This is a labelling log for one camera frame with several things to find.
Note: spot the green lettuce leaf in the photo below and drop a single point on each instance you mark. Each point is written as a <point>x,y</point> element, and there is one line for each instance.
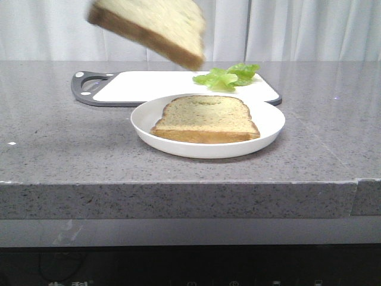
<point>226,80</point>

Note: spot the toasted bread slice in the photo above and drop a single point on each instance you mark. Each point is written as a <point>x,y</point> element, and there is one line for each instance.
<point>173,29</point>
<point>206,119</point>

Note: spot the white round plate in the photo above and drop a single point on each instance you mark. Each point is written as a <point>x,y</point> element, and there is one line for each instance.
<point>268,119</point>

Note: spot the grey curtain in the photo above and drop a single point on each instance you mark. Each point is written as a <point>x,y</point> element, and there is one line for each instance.
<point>235,31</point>

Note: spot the black appliance panel below counter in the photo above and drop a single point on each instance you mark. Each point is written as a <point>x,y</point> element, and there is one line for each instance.
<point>193,265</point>

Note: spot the white cutting board black handle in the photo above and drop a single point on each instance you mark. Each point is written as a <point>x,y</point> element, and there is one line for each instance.
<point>132,88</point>

